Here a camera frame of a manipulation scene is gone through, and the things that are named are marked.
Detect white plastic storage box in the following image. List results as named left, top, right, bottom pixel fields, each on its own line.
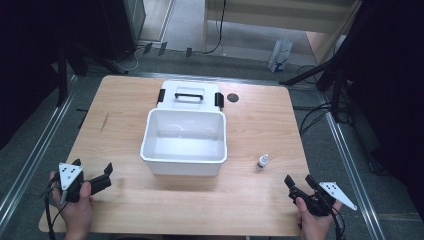
left=139, top=107, right=229, bottom=177

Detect person's right hand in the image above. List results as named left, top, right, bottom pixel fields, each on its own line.
left=295, top=196, right=344, bottom=240

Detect black hanging cable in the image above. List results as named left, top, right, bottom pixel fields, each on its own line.
left=202, top=0, right=228, bottom=55

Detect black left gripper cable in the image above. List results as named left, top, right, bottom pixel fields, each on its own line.
left=40, top=176, right=69, bottom=240

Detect black metal stand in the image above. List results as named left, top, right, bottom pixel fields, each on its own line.
left=279, top=46, right=356, bottom=125
left=54, top=38, right=130, bottom=108

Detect white box lid black handle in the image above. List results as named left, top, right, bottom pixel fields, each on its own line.
left=156, top=80, right=225, bottom=113

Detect white floor cable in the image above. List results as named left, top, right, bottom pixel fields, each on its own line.
left=112, top=45, right=145, bottom=73

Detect light wooden furniture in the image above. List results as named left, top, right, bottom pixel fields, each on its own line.
left=202, top=0, right=364, bottom=66

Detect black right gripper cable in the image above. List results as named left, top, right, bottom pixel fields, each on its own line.
left=329, top=205, right=347, bottom=240

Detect metal floor rail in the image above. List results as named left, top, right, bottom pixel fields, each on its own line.
left=318, top=91, right=388, bottom=240
left=128, top=70, right=282, bottom=87
left=0, top=74, right=80, bottom=231

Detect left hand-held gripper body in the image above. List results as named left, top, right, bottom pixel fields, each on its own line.
left=58, top=162, right=92, bottom=206

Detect dark cabinet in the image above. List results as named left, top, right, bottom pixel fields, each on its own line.
left=98, top=0, right=148, bottom=63

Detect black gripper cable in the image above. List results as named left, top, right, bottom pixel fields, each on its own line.
left=329, top=205, right=347, bottom=240
left=40, top=176, right=69, bottom=240

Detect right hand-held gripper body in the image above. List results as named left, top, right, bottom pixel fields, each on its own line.
left=290, top=181, right=358, bottom=217

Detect black floor cables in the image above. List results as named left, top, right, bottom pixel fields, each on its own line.
left=292, top=63, right=336, bottom=136

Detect dark curtain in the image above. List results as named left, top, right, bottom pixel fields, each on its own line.
left=0, top=0, right=108, bottom=151
left=336, top=0, right=424, bottom=214

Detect person's left hand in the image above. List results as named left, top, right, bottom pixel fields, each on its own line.
left=49, top=171, right=95, bottom=233

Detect small clear bottle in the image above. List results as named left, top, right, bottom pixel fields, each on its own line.
left=255, top=153, right=270, bottom=172

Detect white paper bag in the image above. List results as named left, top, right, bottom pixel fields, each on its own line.
left=267, top=37, right=294, bottom=74

